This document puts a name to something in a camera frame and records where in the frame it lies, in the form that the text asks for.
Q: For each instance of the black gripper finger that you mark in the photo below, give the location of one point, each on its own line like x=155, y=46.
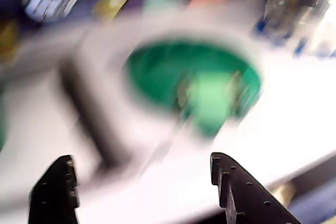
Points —
x=249, y=197
x=52, y=197

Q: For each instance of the gold stove knob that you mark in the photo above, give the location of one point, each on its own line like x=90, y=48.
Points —
x=283, y=193

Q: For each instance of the green plastic container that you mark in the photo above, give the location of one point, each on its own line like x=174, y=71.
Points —
x=207, y=129

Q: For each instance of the blue wooden toy kitchen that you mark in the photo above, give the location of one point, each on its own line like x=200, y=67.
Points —
x=288, y=103

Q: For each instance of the grey toy sink basin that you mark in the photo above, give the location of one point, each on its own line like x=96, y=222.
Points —
x=92, y=90

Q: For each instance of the green round bowl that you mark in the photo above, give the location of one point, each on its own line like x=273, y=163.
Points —
x=162, y=77

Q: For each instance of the steel toy pot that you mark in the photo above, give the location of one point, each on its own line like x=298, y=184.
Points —
x=296, y=6

